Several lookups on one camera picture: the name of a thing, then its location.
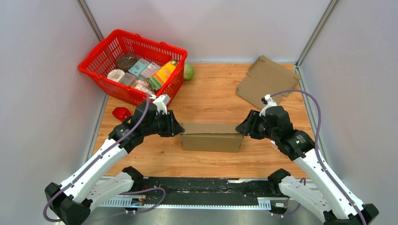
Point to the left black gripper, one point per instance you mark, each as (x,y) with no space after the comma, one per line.
(173,127)

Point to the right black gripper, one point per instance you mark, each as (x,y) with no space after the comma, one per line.
(246,129)

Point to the large brown cardboard box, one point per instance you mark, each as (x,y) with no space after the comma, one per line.
(211,137)

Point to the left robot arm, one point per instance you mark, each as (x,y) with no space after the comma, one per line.
(72,201)

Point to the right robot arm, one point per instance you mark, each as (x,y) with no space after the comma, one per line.
(335,204)

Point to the grey small box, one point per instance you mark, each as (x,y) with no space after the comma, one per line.
(149,71)

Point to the grey pink box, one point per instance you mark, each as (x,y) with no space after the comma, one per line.
(127,79)

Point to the teal small box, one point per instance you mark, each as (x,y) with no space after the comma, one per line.
(138,67)

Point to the green carton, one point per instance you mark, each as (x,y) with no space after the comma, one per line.
(154,83)

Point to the red bell pepper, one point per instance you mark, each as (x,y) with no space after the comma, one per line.
(121,113)

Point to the pink white packet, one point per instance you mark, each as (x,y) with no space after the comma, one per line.
(143,87)

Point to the small flat cardboard sheet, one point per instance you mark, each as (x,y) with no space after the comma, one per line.
(264,77)

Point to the yellow orange juice carton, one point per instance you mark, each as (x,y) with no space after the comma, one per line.
(164,73)

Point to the green cabbage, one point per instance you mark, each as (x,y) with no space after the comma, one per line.
(188,72)

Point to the white round roll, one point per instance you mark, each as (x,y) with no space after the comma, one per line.
(116,75)

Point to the red plastic shopping basket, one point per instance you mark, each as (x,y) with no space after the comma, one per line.
(102,59)

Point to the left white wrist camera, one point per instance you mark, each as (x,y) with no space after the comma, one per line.
(161,102)

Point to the aluminium frame post right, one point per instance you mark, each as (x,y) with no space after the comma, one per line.
(317,31)

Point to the aluminium frame post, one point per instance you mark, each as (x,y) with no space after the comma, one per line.
(90,19)
(317,31)

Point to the aluminium frame post left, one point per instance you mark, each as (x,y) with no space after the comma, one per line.
(90,19)

